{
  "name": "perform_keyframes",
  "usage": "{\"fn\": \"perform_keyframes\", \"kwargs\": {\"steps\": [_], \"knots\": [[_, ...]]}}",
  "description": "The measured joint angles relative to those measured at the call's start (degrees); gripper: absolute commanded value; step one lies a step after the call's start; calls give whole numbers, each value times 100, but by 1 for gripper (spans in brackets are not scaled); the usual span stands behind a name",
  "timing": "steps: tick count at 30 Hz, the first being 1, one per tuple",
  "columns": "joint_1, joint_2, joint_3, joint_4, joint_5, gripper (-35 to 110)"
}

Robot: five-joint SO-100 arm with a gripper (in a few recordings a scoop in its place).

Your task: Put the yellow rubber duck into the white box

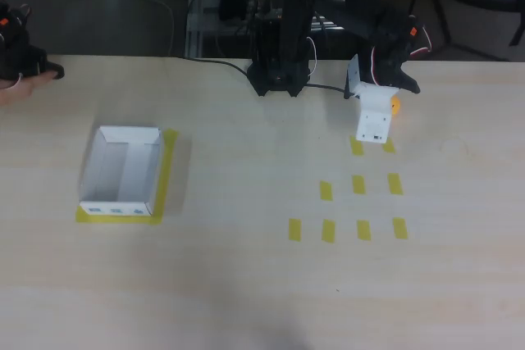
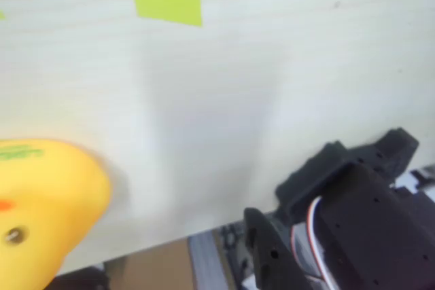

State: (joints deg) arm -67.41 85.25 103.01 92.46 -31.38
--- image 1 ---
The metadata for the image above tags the white cardboard box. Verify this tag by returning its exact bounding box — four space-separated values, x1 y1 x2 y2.
77 125 165 218

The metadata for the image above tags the person's hand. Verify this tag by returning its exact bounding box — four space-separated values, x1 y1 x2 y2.
0 71 58 107

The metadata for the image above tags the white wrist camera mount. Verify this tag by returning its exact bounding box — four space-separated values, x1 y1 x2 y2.
343 53 399 143

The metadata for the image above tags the white floor cable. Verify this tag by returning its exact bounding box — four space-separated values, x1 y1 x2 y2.
83 0 176 57

